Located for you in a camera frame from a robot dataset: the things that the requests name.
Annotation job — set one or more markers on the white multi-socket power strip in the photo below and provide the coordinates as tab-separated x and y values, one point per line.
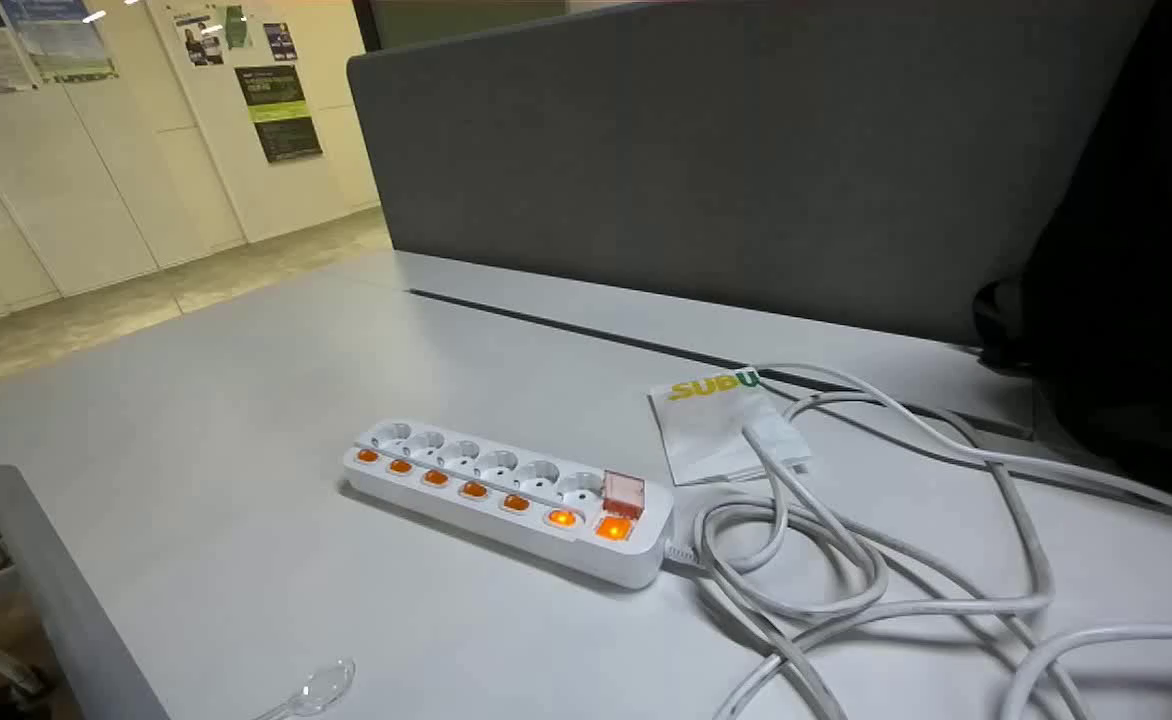
549	509

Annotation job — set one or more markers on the grey desk partition panel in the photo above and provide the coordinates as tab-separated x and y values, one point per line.
868	163

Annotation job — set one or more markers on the clear plastic object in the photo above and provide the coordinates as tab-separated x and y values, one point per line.
319	695

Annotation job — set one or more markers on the dark green wall poster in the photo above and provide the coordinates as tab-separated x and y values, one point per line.
276	108

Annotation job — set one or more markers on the small wall photo notice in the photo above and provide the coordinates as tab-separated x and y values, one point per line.
201	40

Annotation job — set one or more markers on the wall poster top left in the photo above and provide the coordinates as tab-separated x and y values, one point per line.
48	40

